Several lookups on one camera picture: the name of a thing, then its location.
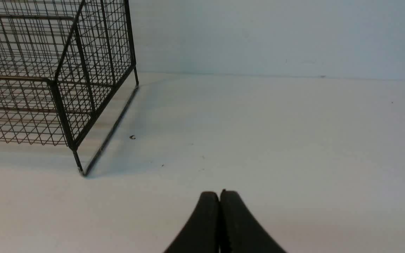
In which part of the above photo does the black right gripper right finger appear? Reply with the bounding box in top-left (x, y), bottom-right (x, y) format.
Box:
top-left (220, 189), bottom-right (286, 253)

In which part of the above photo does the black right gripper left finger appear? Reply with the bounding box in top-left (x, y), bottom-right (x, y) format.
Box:
top-left (164, 191), bottom-right (220, 253)

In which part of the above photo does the black wire mesh rack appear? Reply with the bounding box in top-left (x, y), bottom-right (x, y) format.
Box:
top-left (0, 0), bottom-right (139, 177)

